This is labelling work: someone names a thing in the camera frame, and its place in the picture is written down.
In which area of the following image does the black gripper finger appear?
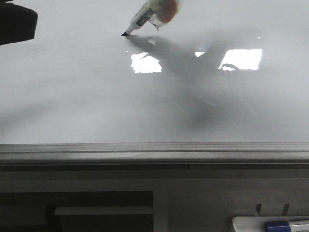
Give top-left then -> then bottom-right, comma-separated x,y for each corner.
0,0 -> 38,45

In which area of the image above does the black whiteboard marker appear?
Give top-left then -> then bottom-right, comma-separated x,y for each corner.
121,0 -> 183,37

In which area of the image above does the white whiteboard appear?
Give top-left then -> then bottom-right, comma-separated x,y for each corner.
0,0 -> 309,144

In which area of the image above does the white shelf bar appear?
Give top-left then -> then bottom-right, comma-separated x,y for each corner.
54,206 -> 153,216

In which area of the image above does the left black tray hook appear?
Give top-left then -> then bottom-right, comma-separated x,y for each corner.
255,204 -> 262,217

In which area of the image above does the black tray hook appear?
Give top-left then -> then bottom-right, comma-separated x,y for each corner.
255,204 -> 262,217
282,204 -> 290,216

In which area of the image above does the white marker tray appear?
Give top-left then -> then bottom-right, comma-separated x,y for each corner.
231,216 -> 309,232

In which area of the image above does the right black tray hook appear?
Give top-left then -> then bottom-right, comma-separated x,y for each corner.
282,204 -> 290,216

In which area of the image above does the blue capped marker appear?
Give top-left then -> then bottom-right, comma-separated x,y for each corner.
264,220 -> 309,232

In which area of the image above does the grey aluminium whiteboard frame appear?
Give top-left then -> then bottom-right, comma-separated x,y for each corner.
0,142 -> 309,167

